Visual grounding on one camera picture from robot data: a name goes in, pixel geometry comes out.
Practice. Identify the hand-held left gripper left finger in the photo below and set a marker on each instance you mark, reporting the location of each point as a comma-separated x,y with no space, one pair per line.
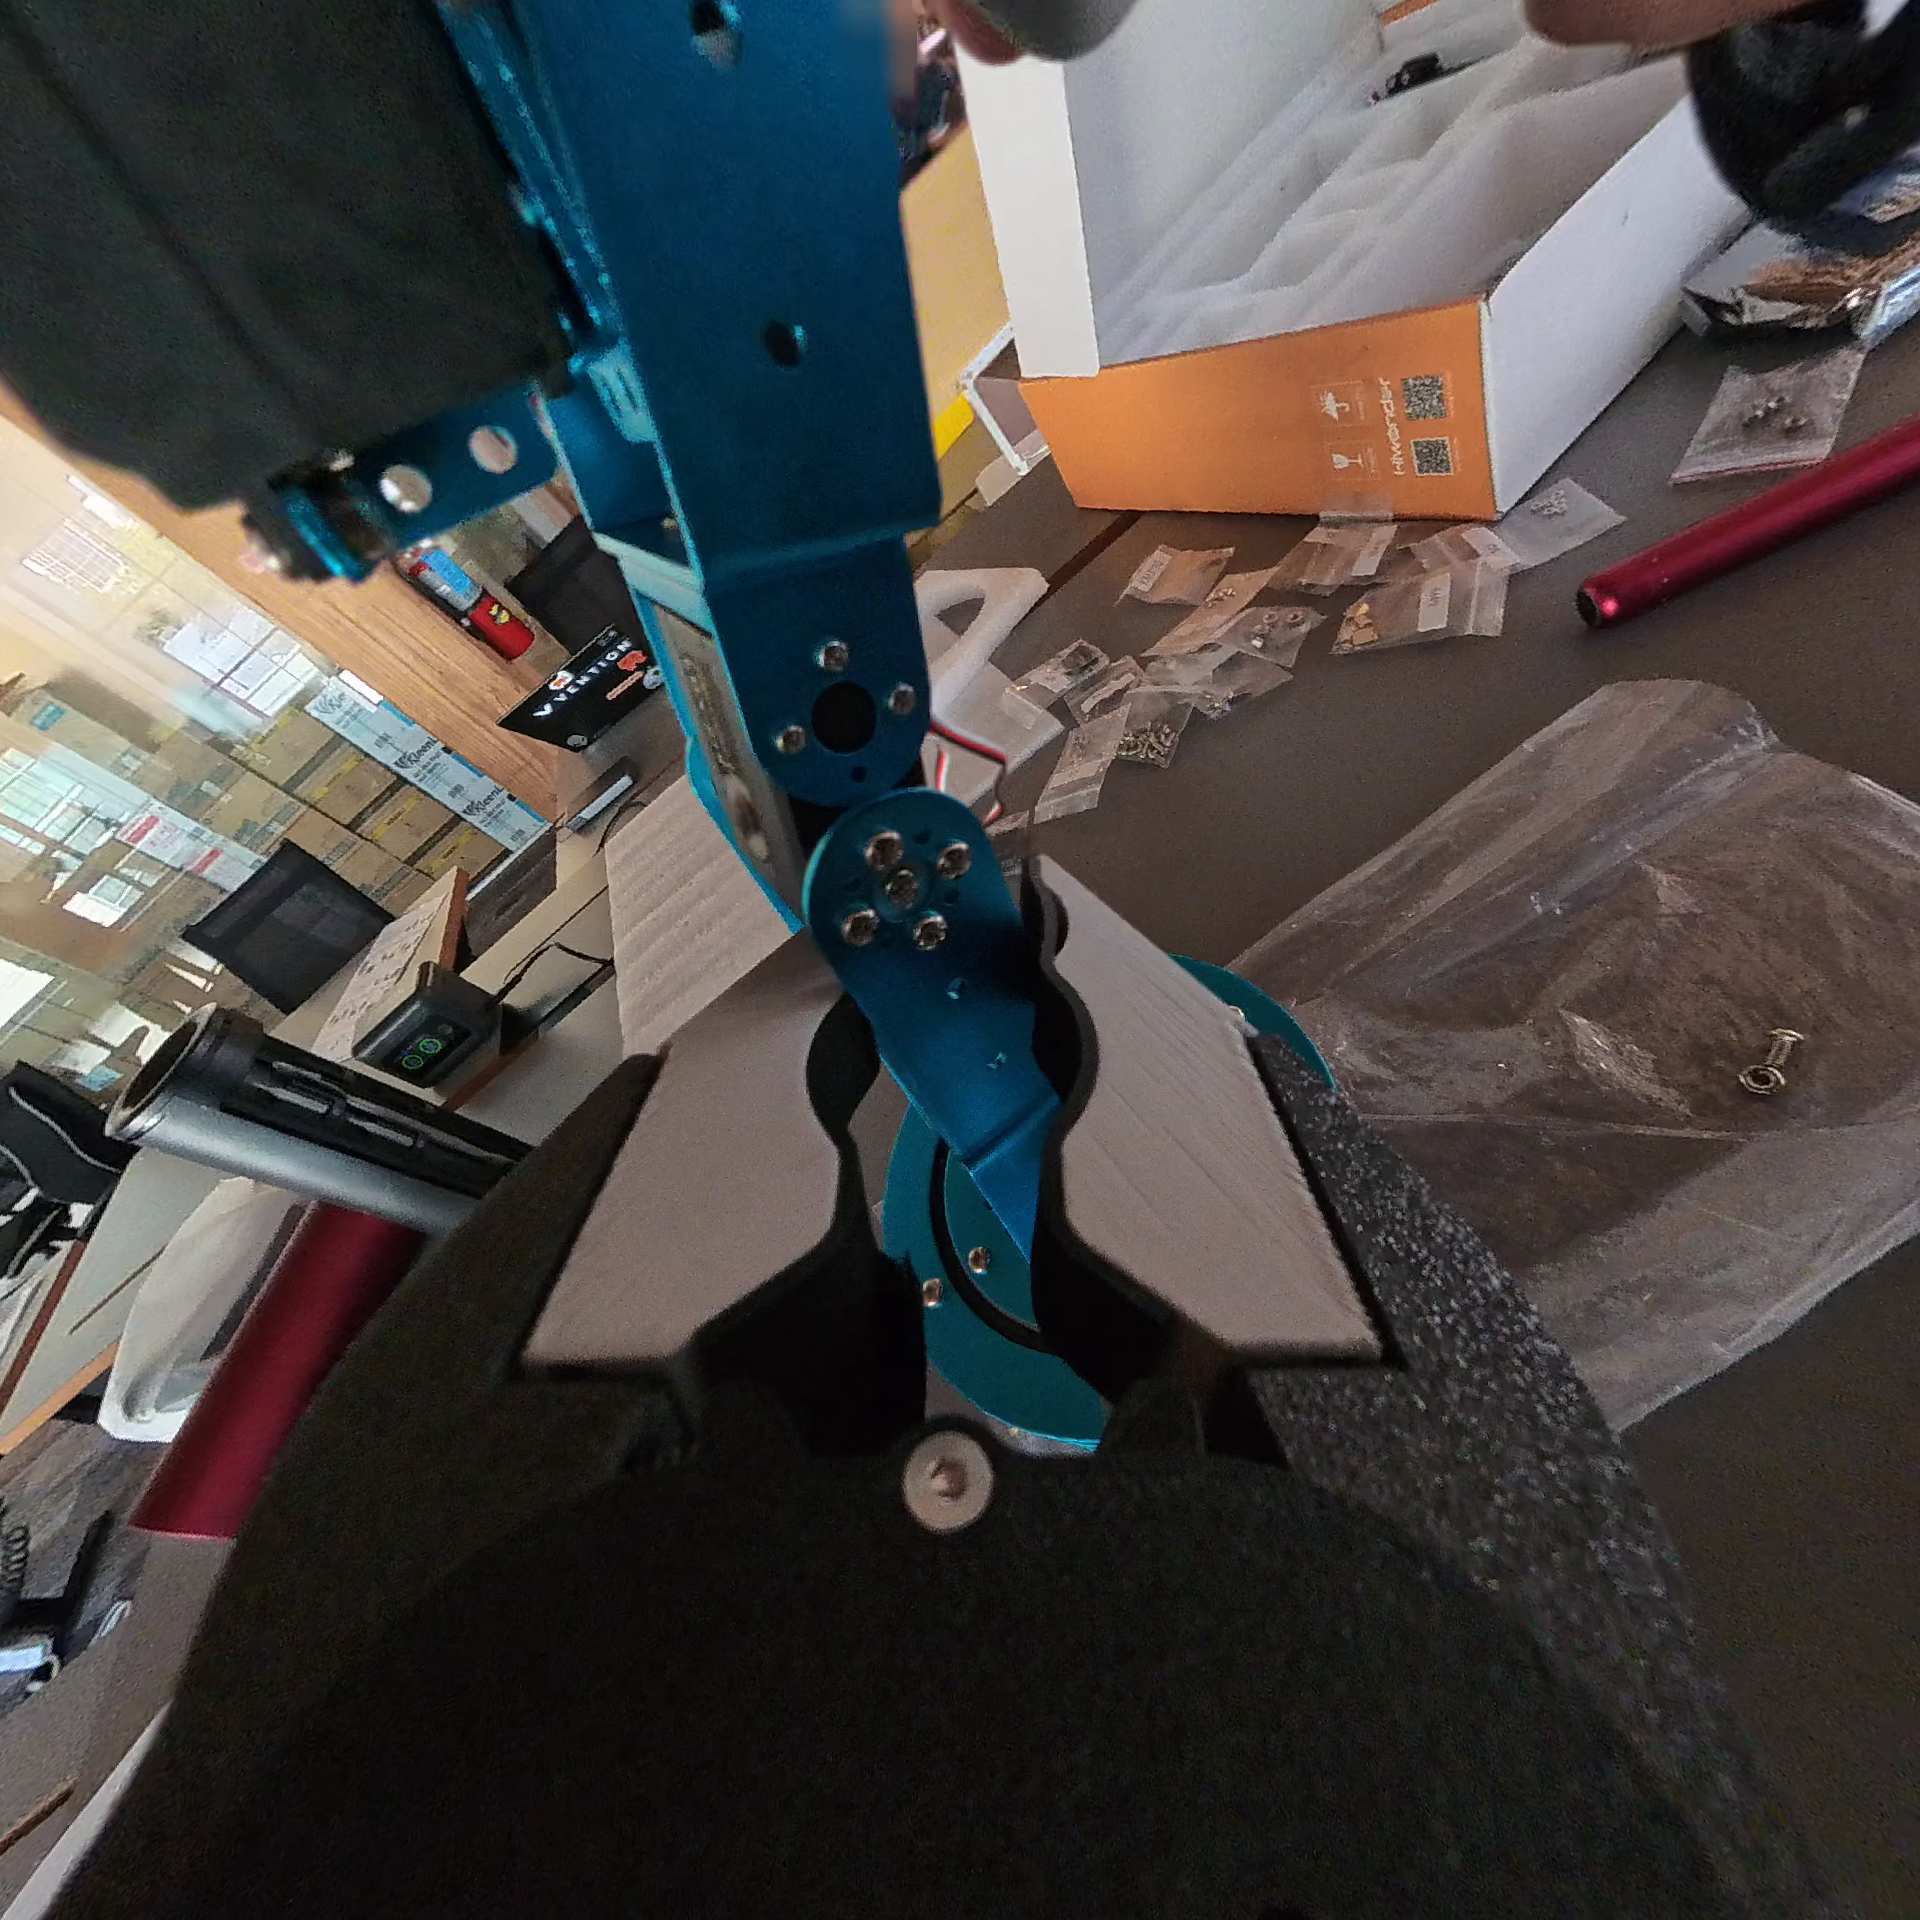
690,1200

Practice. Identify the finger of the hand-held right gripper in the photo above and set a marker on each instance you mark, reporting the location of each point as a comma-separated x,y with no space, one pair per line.
1066,23

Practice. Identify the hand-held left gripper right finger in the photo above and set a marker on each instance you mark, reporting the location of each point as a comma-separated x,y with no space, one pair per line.
1215,1200

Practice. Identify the blue toy robot arm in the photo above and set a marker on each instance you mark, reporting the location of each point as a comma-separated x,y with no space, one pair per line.
779,375

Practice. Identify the grey desk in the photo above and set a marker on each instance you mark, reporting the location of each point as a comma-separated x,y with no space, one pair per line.
1724,662

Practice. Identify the person's right hand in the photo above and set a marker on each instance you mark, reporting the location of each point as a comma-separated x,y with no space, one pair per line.
1611,15

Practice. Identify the silver foil bag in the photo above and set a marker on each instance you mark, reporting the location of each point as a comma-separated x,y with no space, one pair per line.
1800,293

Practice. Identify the white foam sheet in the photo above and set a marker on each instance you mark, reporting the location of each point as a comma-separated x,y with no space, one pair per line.
674,901

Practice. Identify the small black power box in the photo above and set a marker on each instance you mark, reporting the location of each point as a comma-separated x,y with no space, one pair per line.
428,1044

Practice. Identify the black slotted cylinder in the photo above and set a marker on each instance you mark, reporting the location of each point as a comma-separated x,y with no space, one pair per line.
345,1109

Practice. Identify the printed paper sheet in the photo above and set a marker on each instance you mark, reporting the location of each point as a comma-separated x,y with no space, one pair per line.
389,961

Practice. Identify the thin red metal rod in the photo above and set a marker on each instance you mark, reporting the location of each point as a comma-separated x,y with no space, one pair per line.
1739,525

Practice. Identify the thick red metal tube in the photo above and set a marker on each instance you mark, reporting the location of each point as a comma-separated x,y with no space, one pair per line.
283,1350

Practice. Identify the orange and white box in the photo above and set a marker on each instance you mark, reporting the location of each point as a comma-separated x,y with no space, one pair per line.
1244,422

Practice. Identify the large clear plastic bag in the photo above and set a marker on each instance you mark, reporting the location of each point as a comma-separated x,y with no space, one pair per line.
1576,901

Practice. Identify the black mesh office chair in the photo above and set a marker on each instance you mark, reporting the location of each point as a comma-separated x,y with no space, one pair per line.
283,921

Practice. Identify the black printed sign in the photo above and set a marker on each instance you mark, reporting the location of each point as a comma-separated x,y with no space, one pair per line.
586,691

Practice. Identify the white plastic bag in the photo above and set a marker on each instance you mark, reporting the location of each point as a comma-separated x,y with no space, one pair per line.
181,1307

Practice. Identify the stack of cardboard boxes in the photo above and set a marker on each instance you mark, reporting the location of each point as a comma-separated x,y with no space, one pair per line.
375,780

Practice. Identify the pile of small screw bags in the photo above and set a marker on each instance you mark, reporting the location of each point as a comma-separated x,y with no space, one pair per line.
1185,662

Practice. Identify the small metal screw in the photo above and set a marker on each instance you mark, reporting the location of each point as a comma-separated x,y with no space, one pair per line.
1769,1067

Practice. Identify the white foam cutout piece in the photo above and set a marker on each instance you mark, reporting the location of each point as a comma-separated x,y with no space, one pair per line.
961,592

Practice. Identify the red fire extinguisher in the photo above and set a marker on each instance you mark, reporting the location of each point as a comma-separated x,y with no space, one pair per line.
504,627

